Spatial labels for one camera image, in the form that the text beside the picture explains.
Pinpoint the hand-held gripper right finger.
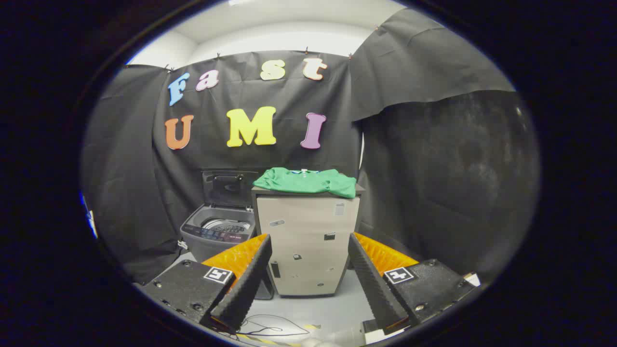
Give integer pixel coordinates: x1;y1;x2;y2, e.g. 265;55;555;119
348;232;483;336

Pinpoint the black floor cable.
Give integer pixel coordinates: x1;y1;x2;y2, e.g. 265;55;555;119
227;314;311;340

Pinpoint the grey washing machine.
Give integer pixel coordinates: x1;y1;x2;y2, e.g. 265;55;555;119
180;203;274;300

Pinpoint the beige cabinet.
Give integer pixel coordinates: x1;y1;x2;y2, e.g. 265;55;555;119
251;185;366;298

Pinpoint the green polo shirt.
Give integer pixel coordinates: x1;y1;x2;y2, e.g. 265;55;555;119
253;167;358;199

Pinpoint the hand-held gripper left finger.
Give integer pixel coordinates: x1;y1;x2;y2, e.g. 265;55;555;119
140;234;273;335

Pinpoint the black backdrop cloth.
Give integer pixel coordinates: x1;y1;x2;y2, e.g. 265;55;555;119
81;7;540;285

